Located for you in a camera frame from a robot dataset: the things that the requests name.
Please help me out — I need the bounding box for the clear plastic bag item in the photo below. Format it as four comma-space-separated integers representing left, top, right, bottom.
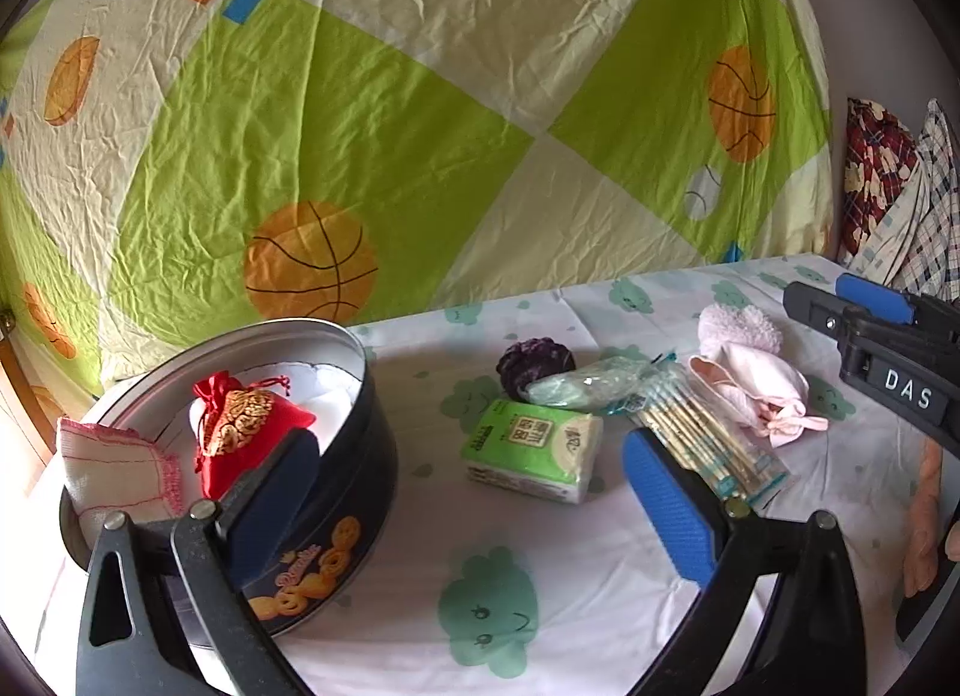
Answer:
523, 353, 677, 416

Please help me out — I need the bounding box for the basketball pattern bed sheet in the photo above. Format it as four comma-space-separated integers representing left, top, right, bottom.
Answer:
2, 0, 835, 395

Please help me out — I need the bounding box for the wooden door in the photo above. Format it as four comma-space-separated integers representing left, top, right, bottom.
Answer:
2, 308, 55, 503

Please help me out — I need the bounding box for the pink fabric pouch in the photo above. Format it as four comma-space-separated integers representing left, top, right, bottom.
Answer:
686, 343, 828, 448

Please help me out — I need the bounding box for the pink fuzzy pompom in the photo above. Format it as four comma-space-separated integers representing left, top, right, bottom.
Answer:
698, 303, 782, 358

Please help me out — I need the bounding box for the dark purple knitted ball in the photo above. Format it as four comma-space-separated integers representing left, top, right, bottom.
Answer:
496, 337, 576, 402

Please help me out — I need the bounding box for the red patterned hanging garment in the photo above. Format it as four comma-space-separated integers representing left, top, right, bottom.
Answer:
838, 98, 918, 264

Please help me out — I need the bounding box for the white cloth red stitching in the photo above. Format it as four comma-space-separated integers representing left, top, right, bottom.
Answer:
57, 418, 184, 533

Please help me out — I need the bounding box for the red gold drawstring pouch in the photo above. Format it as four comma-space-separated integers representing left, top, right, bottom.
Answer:
194, 371, 316, 501

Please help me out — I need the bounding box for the round black cookie tin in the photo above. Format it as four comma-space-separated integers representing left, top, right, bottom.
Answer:
60, 317, 397, 636

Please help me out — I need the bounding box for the green tissue pack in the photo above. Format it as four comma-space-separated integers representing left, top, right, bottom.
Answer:
460, 398, 604, 504

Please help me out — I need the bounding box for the cotton swab packet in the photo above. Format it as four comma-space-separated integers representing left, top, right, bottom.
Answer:
633, 363, 789, 511

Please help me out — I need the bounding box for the person's right hand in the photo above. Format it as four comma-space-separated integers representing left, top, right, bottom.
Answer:
903, 439, 958, 598

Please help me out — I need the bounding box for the plaid hanging garment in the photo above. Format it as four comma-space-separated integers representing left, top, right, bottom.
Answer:
848, 100, 958, 303

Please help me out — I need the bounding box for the white cloud print tablecloth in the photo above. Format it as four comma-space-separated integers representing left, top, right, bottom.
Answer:
29, 254, 939, 696

